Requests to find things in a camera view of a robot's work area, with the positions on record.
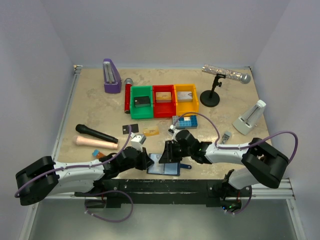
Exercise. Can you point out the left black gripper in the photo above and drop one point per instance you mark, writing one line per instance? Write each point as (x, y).
(146, 161)

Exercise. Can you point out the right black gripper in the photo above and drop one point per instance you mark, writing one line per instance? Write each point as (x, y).
(168, 155)

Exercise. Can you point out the navy blue card holder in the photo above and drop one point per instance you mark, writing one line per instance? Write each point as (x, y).
(174, 169)

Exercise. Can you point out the gold card from holder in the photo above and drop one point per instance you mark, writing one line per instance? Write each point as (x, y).
(151, 131)

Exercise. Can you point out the black VIP card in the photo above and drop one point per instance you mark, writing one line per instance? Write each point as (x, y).
(133, 127)

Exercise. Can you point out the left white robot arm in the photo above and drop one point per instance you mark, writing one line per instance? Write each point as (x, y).
(46, 177)

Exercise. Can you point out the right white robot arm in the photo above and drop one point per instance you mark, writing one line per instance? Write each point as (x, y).
(262, 163)

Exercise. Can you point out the gold credit card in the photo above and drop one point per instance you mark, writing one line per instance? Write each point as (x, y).
(163, 97)

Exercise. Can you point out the black credit card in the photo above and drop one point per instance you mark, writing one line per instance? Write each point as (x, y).
(142, 101)

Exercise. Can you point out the silver credit card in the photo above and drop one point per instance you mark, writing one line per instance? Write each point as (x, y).
(184, 96)

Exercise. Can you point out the blue grey lego block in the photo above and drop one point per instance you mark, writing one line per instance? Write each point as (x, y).
(186, 122)

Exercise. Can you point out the red plastic bin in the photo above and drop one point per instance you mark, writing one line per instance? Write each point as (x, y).
(164, 110)

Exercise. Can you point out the green plastic bin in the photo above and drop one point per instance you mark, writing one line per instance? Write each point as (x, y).
(145, 112)

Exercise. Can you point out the orange blue toy block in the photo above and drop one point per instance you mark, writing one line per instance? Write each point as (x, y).
(97, 154)

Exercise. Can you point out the yellow plastic bin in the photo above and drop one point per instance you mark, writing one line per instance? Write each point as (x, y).
(185, 107)

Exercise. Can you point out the small grey block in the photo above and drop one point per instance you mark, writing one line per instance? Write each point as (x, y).
(226, 136)

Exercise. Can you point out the pink microphone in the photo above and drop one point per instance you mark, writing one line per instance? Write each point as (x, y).
(83, 141)

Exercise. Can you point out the black microphone stand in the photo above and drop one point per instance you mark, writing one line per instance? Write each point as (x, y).
(210, 98)

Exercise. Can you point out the black microphone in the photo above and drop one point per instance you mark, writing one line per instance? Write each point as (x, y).
(83, 129)

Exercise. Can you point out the red microphone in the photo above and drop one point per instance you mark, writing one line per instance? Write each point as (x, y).
(127, 95)

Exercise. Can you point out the purple metronome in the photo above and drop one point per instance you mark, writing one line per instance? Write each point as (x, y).
(112, 78)

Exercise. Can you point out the white metronome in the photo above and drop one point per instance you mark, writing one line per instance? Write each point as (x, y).
(248, 120)

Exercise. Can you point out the glitter silver microphone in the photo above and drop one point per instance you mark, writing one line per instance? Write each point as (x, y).
(229, 74)

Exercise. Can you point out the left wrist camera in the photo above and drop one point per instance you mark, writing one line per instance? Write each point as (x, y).
(137, 141)

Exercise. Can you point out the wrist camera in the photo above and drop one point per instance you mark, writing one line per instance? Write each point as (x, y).
(173, 131)
(137, 141)

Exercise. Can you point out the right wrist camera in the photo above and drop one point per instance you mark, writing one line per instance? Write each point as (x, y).
(173, 131)

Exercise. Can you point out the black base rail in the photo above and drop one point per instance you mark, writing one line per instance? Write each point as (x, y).
(206, 192)

